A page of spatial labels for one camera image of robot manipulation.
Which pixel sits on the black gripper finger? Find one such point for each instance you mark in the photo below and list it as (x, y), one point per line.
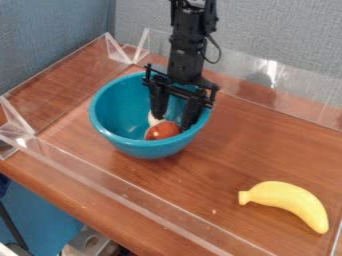
(159, 97)
(192, 110)

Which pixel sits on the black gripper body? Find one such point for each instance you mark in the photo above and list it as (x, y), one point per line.
(182, 77)

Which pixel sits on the blue bowl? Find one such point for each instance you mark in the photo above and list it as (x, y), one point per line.
(119, 116)

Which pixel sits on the brown white toy mushroom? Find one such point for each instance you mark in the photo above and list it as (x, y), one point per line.
(160, 129)

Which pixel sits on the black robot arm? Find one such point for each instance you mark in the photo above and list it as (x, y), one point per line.
(194, 22)

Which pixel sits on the yellow toy banana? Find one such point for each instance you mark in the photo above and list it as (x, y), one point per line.
(291, 198)

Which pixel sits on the clear acrylic barrier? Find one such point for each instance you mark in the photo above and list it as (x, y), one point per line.
(174, 207)

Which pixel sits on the grey metal bracket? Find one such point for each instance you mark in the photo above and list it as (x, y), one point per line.
(89, 243)

